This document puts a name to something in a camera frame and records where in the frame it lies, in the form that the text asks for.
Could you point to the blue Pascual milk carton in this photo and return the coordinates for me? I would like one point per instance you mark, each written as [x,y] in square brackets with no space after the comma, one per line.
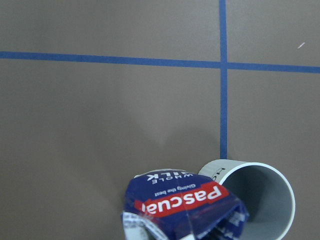
[173,204]

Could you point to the white mug grey inside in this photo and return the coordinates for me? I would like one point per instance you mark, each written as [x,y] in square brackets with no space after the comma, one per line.
[266,193]

